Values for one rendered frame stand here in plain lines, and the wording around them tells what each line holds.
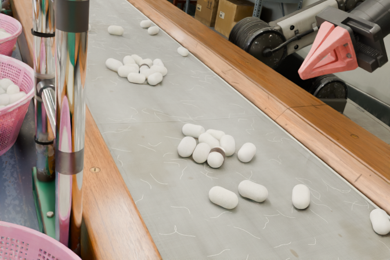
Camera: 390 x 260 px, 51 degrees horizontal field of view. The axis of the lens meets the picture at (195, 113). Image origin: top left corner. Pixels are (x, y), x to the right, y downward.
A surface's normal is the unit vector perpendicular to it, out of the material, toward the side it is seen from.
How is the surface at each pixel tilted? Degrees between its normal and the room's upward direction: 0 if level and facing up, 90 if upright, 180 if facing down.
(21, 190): 0
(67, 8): 90
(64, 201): 90
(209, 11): 90
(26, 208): 0
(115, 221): 0
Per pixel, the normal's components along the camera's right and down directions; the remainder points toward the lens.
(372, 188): -0.53, -0.58
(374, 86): -0.87, 0.07
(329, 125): 0.14, -0.89
